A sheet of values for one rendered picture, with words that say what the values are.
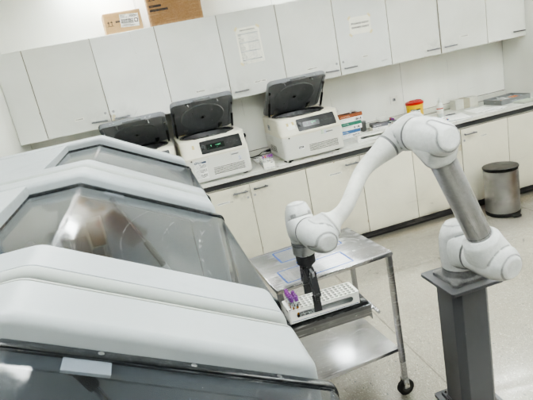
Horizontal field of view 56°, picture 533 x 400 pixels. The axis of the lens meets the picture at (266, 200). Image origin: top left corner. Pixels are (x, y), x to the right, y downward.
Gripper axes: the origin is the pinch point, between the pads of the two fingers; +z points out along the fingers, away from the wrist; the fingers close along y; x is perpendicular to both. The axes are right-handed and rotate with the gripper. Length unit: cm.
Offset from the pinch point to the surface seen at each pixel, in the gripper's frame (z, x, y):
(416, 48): -74, -211, 257
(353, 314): 7.7, -13.4, -6.8
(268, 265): 5, 5, 54
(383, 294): 86, -90, 131
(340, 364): 58, -18, 33
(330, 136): -18, -105, 229
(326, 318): 5.8, -2.1, -6.8
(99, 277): -71, 59, -103
